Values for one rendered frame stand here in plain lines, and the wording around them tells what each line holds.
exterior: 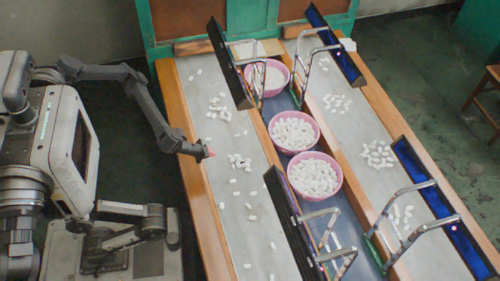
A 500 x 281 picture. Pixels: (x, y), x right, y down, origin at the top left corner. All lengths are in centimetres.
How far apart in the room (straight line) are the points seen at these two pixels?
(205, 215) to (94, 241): 52
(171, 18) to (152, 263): 131
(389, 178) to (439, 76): 203
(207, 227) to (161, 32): 117
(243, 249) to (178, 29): 131
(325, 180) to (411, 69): 213
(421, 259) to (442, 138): 167
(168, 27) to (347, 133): 115
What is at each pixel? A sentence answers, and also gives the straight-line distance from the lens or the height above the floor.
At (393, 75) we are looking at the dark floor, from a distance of 374.
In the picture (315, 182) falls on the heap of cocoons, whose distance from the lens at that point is 191.
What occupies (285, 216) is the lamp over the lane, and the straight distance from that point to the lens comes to 141.
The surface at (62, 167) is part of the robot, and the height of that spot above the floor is 142.
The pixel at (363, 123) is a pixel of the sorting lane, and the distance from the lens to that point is 220.
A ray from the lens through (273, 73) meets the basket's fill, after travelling 238.
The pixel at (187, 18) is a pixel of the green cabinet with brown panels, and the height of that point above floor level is 100.
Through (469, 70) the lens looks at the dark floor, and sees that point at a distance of 412.
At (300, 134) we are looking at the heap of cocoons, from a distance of 208.
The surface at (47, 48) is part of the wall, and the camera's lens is 345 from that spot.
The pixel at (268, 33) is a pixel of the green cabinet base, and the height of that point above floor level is 81.
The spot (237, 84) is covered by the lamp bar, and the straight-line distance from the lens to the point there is 176.
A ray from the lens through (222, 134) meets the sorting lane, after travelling 204.
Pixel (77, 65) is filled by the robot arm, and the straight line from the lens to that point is 162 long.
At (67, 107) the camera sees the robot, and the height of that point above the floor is 144.
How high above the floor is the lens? 233
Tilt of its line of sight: 53 degrees down
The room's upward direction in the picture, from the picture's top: 4 degrees clockwise
